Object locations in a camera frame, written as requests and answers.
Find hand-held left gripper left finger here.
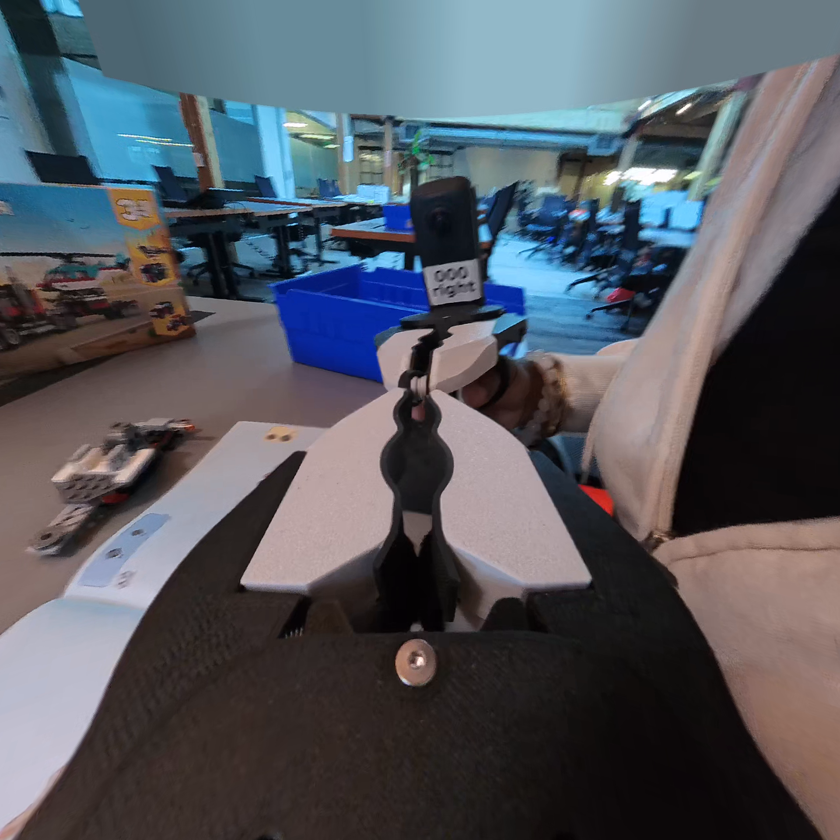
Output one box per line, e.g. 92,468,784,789
240,386,421,632

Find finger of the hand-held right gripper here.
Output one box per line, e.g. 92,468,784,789
423,320,511,396
375,325,429,393

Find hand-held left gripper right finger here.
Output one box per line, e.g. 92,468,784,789
420,391,593,632

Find person's right forearm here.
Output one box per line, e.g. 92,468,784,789
556,337,641,435

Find partly built lego vehicle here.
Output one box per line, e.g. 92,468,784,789
51,416,199,507

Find small grey lego assembly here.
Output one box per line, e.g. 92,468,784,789
26,501,111,559

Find lego instruction booklet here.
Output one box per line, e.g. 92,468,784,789
0,420,329,824

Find lego set cardboard box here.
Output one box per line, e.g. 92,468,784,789
0,182,197,379

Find person's right hand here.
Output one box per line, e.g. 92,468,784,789
458,353,534,431

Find blue plastic bin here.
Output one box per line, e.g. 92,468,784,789
268,264,527,383

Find orange top office desk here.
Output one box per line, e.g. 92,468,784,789
330,218,494,271

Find green plant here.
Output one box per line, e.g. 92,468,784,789
402,126,439,173

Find orange red object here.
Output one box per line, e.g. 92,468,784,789
576,484,616,521

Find long office desk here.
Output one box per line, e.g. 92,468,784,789
163,194,385,299

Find person's black shirt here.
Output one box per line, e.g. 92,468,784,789
672,193,840,538

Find black computer monitor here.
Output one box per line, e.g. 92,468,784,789
25,150,101,187

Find beaded bracelets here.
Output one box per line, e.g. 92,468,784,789
522,353,571,447

